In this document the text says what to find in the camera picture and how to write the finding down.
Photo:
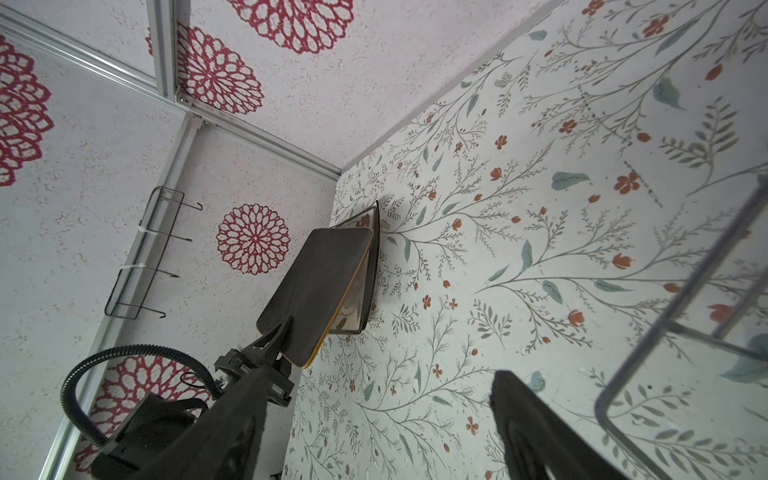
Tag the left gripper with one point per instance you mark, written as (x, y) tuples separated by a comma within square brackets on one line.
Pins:
[(263, 354)]

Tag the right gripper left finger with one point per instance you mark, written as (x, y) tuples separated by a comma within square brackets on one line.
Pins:
[(225, 442)]

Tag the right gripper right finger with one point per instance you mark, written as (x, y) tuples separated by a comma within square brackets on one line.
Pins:
[(537, 443)]

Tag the black plate with gold rim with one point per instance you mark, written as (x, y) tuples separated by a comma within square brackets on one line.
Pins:
[(314, 289)]

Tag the large black square plate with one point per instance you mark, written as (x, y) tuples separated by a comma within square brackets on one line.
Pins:
[(354, 313)]

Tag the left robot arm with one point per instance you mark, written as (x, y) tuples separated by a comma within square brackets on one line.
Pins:
[(155, 423)]

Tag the black wire wall basket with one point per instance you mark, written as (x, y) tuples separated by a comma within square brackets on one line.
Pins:
[(154, 232)]

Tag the wire dish rack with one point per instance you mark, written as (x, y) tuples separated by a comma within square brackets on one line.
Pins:
[(667, 323)]

